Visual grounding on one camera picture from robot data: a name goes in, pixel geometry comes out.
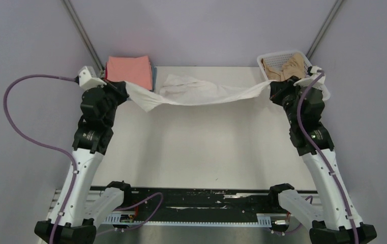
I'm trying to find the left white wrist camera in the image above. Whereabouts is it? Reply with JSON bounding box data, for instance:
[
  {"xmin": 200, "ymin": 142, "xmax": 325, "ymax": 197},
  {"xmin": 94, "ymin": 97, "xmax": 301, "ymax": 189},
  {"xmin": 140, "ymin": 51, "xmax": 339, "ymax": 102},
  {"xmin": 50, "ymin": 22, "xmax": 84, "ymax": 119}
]
[{"xmin": 78, "ymin": 66, "xmax": 106, "ymax": 90}]

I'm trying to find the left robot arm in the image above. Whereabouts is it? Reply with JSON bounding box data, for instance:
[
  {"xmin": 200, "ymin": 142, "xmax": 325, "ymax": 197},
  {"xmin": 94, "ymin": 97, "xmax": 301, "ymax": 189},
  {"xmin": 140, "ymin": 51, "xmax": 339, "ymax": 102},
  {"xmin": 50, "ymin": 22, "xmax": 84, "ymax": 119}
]
[{"xmin": 34, "ymin": 81, "xmax": 133, "ymax": 243}]

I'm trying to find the left aluminium frame post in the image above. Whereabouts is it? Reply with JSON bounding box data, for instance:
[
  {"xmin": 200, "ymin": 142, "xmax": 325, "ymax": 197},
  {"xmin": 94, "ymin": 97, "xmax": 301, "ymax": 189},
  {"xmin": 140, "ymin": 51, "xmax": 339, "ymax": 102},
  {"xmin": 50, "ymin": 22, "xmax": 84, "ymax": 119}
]
[{"xmin": 61, "ymin": 0, "xmax": 104, "ymax": 74}]

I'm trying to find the beige crumpled t shirt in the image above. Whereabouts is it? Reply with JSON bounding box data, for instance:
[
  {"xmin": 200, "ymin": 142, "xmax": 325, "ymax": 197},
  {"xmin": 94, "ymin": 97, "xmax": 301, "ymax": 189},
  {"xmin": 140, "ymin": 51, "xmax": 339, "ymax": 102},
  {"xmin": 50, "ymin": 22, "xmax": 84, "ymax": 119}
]
[{"xmin": 261, "ymin": 53, "xmax": 306, "ymax": 81}]

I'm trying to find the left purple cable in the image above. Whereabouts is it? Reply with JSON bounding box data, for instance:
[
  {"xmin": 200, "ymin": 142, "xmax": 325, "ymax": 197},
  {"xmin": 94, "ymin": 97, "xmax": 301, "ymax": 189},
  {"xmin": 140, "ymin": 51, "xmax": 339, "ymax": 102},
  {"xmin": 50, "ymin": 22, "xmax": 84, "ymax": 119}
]
[{"xmin": 3, "ymin": 74, "xmax": 164, "ymax": 244}]

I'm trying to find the folded blue t shirt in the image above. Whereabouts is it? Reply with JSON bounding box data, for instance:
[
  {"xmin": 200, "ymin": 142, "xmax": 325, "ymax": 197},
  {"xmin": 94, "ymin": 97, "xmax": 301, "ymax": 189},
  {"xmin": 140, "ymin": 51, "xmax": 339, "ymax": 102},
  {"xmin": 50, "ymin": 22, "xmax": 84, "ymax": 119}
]
[{"xmin": 151, "ymin": 66, "xmax": 157, "ymax": 92}]

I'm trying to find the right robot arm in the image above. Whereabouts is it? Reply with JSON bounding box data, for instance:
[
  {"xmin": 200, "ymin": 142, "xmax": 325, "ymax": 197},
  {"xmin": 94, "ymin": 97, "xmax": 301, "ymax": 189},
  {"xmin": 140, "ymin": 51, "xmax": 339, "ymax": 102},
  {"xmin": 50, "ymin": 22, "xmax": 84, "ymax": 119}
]
[{"xmin": 268, "ymin": 77, "xmax": 377, "ymax": 243}]

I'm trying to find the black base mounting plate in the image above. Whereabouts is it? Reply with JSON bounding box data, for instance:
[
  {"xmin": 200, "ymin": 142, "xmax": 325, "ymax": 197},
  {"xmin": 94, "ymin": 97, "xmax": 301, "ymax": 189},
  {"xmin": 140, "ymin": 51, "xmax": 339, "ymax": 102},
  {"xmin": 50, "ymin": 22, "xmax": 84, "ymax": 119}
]
[{"xmin": 88, "ymin": 181, "xmax": 312, "ymax": 224}]

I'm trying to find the right aluminium frame post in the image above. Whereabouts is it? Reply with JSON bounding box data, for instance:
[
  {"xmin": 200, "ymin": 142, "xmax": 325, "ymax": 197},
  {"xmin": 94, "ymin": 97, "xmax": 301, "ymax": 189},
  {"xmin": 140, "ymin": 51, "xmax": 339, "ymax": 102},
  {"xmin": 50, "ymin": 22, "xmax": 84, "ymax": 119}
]
[{"xmin": 306, "ymin": 0, "xmax": 345, "ymax": 59}]

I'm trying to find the white slotted cable duct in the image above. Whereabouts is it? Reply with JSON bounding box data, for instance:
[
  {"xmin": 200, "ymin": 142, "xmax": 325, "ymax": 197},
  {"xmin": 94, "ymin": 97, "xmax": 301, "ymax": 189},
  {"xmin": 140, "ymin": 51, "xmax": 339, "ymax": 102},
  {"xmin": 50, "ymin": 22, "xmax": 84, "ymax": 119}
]
[{"xmin": 102, "ymin": 213, "xmax": 272, "ymax": 228}]

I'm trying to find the white plastic basket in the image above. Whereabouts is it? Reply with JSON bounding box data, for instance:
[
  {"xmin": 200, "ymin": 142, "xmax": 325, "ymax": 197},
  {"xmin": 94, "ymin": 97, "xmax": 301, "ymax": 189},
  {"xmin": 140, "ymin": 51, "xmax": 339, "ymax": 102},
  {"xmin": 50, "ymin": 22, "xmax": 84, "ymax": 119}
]
[{"xmin": 257, "ymin": 50, "xmax": 331, "ymax": 102}]

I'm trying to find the aluminium frame post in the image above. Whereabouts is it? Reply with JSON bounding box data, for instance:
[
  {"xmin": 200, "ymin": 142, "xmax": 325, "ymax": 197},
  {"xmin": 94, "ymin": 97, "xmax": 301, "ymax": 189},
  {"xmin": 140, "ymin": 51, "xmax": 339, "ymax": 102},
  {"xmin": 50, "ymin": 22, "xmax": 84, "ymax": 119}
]
[
  {"xmin": 306, "ymin": 0, "xmax": 345, "ymax": 59},
  {"xmin": 61, "ymin": 0, "xmax": 104, "ymax": 74}
]

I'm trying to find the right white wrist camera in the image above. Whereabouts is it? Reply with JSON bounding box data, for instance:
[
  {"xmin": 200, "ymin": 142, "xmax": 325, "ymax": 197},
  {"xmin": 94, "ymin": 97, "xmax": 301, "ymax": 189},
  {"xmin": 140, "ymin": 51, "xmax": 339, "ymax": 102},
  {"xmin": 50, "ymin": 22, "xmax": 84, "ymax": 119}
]
[{"xmin": 294, "ymin": 66, "xmax": 326, "ymax": 91}]

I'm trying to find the folded red t shirt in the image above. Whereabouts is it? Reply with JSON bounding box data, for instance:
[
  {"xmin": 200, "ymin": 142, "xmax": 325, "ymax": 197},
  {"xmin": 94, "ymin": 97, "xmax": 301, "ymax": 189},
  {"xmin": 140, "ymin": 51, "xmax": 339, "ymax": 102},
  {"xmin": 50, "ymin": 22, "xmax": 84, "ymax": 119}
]
[{"xmin": 104, "ymin": 65, "xmax": 108, "ymax": 80}]

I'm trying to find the white t shirt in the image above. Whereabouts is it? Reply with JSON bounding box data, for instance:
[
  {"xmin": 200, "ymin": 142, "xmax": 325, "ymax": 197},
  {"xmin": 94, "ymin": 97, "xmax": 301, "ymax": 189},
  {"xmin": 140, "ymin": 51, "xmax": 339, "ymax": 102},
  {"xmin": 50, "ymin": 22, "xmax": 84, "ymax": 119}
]
[{"xmin": 126, "ymin": 74, "xmax": 270, "ymax": 112}]

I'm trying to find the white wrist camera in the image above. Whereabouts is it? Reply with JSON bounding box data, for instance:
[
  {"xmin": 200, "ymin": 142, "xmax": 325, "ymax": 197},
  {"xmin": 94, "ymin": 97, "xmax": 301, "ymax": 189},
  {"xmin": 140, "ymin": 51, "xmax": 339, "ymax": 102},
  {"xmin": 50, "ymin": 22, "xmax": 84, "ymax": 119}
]
[
  {"xmin": 294, "ymin": 66, "xmax": 326, "ymax": 91},
  {"xmin": 78, "ymin": 66, "xmax": 106, "ymax": 90}
]

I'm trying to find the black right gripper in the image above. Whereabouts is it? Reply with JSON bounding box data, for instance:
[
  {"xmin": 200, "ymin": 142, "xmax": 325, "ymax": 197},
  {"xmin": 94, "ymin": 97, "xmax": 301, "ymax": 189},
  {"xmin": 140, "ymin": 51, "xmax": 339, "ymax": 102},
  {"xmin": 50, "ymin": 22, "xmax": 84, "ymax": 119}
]
[{"xmin": 269, "ymin": 76, "xmax": 305, "ymax": 127}]

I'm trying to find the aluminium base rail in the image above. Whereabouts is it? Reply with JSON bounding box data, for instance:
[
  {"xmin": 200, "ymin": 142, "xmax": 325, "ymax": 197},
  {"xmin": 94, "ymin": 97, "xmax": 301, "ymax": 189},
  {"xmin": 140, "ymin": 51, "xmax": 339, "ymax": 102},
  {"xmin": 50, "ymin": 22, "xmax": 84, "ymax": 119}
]
[{"xmin": 46, "ymin": 189, "xmax": 356, "ymax": 218}]

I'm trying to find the folded peach t shirt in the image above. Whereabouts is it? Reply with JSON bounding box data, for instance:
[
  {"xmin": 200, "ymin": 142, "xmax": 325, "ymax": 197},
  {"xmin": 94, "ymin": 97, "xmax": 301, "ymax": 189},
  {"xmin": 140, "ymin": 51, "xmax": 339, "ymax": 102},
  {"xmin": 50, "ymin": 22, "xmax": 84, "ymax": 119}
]
[{"xmin": 106, "ymin": 56, "xmax": 152, "ymax": 90}]

